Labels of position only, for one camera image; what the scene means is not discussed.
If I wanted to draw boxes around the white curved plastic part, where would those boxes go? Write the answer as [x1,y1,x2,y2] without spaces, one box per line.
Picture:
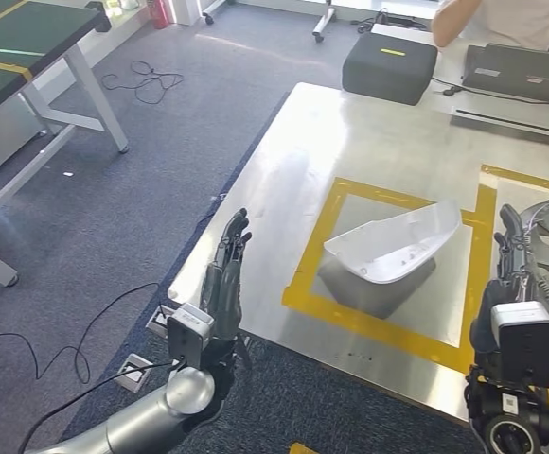
[323,199,463,285]

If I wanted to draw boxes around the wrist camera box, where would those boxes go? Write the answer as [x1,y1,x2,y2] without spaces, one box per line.
[166,303,216,371]
[490,301,549,390]

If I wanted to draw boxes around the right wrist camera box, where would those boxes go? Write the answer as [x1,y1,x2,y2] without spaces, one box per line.
[490,301,549,390]

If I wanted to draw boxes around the long black floor cable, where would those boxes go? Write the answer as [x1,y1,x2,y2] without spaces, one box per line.
[0,282,162,385]

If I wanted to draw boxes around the metal floor outlet box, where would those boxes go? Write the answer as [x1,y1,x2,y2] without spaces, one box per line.
[113,354,153,394]
[145,305,176,340]

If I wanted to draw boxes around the black fabric case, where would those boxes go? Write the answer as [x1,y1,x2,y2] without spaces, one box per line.
[341,31,438,107]

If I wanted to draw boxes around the yellow workbench tape outline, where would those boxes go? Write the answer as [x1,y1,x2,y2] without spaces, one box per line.
[281,164,549,420]

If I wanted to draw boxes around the person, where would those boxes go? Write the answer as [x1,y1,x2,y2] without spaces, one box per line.
[430,0,549,55]

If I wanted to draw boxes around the green top white table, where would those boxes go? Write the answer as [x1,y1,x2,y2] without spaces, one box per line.
[0,0,129,288]

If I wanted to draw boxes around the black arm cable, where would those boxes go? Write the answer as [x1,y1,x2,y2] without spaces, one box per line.
[18,359,181,454]

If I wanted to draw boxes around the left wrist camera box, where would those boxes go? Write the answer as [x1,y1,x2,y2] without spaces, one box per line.
[166,303,216,371]

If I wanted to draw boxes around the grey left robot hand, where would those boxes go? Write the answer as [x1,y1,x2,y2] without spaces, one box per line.
[200,208,253,342]

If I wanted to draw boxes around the coiled black floor cable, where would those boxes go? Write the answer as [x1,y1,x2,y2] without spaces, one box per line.
[101,59,185,106]

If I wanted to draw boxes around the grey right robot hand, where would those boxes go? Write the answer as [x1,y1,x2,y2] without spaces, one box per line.
[469,203,541,356]

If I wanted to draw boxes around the steel workbench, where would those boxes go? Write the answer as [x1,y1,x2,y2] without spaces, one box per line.
[167,81,549,421]

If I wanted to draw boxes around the grey laptop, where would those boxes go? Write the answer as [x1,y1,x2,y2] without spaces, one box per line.
[462,42,549,107]

